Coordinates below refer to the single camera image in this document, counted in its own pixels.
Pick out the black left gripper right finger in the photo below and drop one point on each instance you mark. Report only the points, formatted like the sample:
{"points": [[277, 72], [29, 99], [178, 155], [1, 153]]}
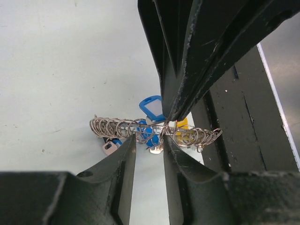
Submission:
{"points": [[197, 195]]}

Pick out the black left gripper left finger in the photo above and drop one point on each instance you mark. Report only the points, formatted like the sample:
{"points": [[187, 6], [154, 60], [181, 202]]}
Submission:
{"points": [[100, 195]]}

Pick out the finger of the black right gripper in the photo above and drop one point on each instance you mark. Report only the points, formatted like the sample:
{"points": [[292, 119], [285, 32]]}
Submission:
{"points": [[218, 34], [166, 26]]}

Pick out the blue tag key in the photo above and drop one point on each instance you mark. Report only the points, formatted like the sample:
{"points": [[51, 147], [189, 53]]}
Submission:
{"points": [[152, 107], [150, 137]]}

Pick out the metal disc keyring organizer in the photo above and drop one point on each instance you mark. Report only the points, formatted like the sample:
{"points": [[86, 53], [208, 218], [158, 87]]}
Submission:
{"points": [[124, 128]]}

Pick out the black tag key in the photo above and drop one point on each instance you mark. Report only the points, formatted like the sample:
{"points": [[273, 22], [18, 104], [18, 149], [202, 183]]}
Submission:
{"points": [[111, 145]]}

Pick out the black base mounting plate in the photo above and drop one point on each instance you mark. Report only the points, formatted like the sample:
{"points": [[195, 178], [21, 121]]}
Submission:
{"points": [[243, 104]]}

